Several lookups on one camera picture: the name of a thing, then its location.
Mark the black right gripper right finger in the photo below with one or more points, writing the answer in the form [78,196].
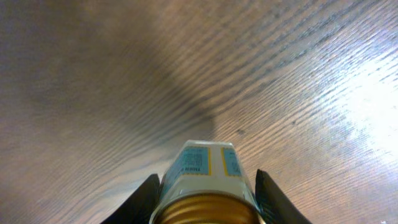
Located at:
[275,206]

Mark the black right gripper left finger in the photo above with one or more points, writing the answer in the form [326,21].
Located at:
[139,206]

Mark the small jar gold lid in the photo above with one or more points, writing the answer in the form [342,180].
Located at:
[206,183]

